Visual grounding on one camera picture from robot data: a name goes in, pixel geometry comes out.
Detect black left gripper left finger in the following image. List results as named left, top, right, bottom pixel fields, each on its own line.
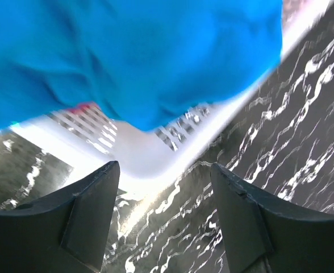
left=0, top=161, right=119, bottom=272

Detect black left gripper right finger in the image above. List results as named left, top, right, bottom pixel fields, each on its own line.
left=210, top=164, right=334, bottom=272

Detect blue t-shirt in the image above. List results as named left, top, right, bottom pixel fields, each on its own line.
left=0, top=1, right=283, bottom=131

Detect white plastic laundry basket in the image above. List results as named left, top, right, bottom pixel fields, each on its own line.
left=11, top=97, right=247, bottom=181

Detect red t-shirt in basket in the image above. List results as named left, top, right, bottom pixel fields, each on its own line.
left=67, top=103, right=98, bottom=113

